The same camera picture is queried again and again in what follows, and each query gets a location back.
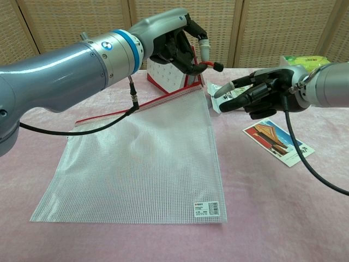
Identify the pink tablecloth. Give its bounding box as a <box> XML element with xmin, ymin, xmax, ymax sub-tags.
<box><xmin>0</xmin><ymin>66</ymin><xmax>349</xmax><ymax>262</ymax></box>

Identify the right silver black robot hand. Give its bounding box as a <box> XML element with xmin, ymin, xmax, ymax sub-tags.
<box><xmin>213</xmin><ymin>68</ymin><xmax>309</xmax><ymax>120</ymax></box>

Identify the green tissue pack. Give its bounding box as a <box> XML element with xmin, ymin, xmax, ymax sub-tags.
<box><xmin>280</xmin><ymin>55</ymin><xmax>331</xmax><ymax>74</ymax></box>

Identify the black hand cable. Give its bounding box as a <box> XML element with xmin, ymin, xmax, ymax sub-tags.
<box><xmin>282</xmin><ymin>70</ymin><xmax>349</xmax><ymax>196</ymax></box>
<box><xmin>19</xmin><ymin>76</ymin><xmax>140</xmax><ymax>136</ymax></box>

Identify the black right hand cable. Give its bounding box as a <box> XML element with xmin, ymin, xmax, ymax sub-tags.
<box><xmin>282</xmin><ymin>70</ymin><xmax>349</xmax><ymax>196</ymax></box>

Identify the red white desk calendar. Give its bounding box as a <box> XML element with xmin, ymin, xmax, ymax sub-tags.
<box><xmin>146</xmin><ymin>45</ymin><xmax>206</xmax><ymax>96</ymax></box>

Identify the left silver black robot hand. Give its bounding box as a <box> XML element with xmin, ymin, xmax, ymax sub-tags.
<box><xmin>128</xmin><ymin>7</ymin><xmax>211</xmax><ymax>76</ymax></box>

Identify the postcard with palace picture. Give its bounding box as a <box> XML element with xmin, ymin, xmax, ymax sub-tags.
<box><xmin>242</xmin><ymin>118</ymin><xmax>315</xmax><ymax>168</ymax></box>

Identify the black left hand cable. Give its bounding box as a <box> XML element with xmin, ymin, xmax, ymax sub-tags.
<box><xmin>19</xmin><ymin>76</ymin><xmax>140</xmax><ymax>136</ymax></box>

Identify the white snack packet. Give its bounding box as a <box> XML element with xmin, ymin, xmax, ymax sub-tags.
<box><xmin>207</xmin><ymin>81</ymin><xmax>255</xmax><ymax>114</ymax></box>

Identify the woven folding screen panel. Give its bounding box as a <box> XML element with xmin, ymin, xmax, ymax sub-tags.
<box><xmin>127</xmin><ymin>0</ymin><xmax>245</xmax><ymax>70</ymax></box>
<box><xmin>233</xmin><ymin>0</ymin><xmax>338</xmax><ymax>69</ymax></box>
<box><xmin>16</xmin><ymin>0</ymin><xmax>139</xmax><ymax>55</ymax></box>
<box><xmin>0</xmin><ymin>0</ymin><xmax>40</xmax><ymax>66</ymax></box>
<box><xmin>317</xmin><ymin>0</ymin><xmax>349</xmax><ymax>64</ymax></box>

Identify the mesh zipper pouch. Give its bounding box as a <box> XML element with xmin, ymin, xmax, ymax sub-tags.
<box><xmin>29</xmin><ymin>83</ymin><xmax>228</xmax><ymax>225</ymax></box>

